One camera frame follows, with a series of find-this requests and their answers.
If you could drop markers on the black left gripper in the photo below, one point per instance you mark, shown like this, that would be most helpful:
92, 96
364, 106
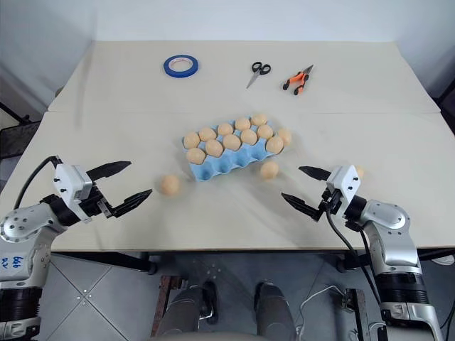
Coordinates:
96, 206

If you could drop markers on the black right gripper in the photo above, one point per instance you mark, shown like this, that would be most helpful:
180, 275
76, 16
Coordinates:
332, 200

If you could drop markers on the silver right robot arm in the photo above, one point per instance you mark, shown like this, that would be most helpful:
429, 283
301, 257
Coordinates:
391, 227

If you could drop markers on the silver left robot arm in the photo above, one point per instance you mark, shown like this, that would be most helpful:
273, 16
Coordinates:
25, 227

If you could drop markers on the blue egg tray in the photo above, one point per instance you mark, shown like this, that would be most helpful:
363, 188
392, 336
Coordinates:
227, 167

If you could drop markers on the tan egg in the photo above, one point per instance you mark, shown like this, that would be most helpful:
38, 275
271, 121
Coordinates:
275, 144
214, 147
196, 156
265, 132
225, 128
269, 170
249, 136
170, 184
192, 140
243, 124
232, 141
360, 172
208, 134
259, 119

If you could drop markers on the orange black pliers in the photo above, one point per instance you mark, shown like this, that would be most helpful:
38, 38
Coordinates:
296, 80

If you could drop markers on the black box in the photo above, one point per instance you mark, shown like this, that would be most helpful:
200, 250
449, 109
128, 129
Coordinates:
16, 138

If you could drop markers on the blue tape roll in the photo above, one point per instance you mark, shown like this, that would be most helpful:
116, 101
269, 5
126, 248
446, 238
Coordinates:
168, 69

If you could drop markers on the dark grey rounded shape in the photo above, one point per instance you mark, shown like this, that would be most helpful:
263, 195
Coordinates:
272, 309
188, 309

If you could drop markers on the black stand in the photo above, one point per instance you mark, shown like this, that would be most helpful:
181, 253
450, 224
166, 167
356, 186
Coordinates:
446, 92

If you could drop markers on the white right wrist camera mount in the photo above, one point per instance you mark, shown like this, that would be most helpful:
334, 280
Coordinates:
345, 177

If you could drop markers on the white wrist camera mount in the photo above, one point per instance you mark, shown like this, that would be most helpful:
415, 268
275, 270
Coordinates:
345, 177
69, 181

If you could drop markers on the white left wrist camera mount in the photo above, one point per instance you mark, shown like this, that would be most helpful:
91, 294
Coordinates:
69, 181

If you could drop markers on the rusty metal frame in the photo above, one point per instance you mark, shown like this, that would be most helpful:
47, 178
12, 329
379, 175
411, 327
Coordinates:
163, 302
357, 312

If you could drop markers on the black stand frame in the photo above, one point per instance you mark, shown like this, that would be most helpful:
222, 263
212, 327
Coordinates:
14, 114

